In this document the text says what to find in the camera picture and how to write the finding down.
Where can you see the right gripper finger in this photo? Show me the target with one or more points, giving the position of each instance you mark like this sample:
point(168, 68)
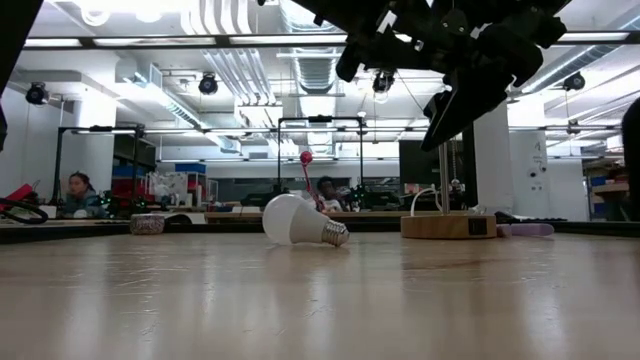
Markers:
point(465, 105)
point(357, 62)

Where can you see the wooden base table lamp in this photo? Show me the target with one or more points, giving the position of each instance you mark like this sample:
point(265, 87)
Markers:
point(445, 227)

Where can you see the white lightbulb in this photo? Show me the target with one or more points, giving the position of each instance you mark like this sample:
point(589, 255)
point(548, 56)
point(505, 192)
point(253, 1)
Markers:
point(292, 220)

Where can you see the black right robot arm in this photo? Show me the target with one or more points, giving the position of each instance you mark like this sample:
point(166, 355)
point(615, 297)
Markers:
point(360, 10)

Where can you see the black background robot arm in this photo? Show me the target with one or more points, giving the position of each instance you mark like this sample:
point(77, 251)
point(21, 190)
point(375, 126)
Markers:
point(255, 199)
point(365, 197)

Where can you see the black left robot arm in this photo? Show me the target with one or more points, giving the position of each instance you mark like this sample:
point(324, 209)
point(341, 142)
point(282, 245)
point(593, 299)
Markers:
point(12, 25)

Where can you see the black ceiling spotlight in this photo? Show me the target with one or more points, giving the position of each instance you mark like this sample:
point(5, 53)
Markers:
point(574, 82)
point(208, 85)
point(37, 94)
point(383, 82)

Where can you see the black monitor screen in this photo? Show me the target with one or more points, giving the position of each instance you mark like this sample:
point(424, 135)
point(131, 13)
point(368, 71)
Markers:
point(415, 165)

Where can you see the red ball on stick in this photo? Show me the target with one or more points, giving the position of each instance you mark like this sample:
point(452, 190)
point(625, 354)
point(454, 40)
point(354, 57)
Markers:
point(306, 158)

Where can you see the person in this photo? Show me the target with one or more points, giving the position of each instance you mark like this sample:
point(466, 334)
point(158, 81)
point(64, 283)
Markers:
point(327, 192)
point(82, 200)
point(632, 160)

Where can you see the purple cylinder object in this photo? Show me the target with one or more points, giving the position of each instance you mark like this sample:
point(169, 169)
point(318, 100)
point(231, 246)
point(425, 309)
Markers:
point(530, 230)

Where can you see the wooden shelf board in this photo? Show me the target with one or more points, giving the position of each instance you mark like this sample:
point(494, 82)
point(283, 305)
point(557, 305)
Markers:
point(610, 188)

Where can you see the blue storage bin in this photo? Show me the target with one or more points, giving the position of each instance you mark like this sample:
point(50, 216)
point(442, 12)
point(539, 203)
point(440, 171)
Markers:
point(190, 168)
point(122, 171)

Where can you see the small patterned round container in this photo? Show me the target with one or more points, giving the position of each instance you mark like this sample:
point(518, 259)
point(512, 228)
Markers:
point(147, 225)

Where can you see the red object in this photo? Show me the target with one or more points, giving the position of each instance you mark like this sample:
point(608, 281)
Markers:
point(17, 194)

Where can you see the black gantry frame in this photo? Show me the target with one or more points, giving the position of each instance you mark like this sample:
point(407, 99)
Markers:
point(320, 119)
point(100, 129)

